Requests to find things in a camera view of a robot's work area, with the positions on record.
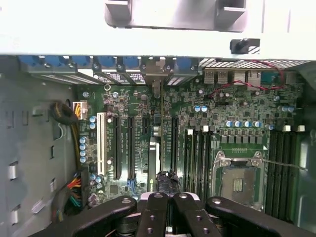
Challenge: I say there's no CPU socket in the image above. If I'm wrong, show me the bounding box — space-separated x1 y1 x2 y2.
212 149 264 212

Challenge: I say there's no red black twisted wire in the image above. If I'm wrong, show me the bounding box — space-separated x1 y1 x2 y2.
208 60 285 99

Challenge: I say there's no black open PC case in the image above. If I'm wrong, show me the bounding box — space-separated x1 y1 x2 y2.
0 34 316 237

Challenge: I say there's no grey parts rack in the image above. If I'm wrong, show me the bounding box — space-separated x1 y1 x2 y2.
104 0 249 33

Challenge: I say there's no multicolour wire bundle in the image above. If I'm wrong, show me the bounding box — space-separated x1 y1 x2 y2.
51 170 87 224

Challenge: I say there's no green motherboard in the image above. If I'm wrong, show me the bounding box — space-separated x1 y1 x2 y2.
74 70 307 223

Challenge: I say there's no white expansion slot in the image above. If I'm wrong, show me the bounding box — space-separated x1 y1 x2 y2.
96 112 105 176

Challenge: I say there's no black expansion slot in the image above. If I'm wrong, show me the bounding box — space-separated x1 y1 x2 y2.
113 116 122 180
127 116 136 180
171 117 179 174

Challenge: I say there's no thin metal locking lever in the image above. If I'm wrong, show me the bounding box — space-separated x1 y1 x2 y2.
261 159 308 171

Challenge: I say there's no yellow black power cable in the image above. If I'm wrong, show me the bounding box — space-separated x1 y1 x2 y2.
49 100 88 173

